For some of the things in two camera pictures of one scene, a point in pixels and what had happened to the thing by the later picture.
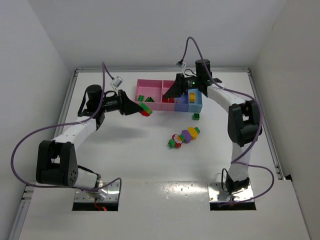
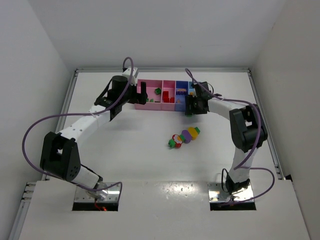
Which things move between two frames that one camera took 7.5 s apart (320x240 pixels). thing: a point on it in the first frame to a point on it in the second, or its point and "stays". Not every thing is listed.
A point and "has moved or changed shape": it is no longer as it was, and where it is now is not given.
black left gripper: [121, 102] to [138, 93]
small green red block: [177, 139] stays
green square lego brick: [197, 129] stays
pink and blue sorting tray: [152, 92] stays
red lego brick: [168, 100] stays
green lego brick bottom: [171, 143] stays
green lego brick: [141, 98] has moved or changed shape
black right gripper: [181, 84] to [191, 104]
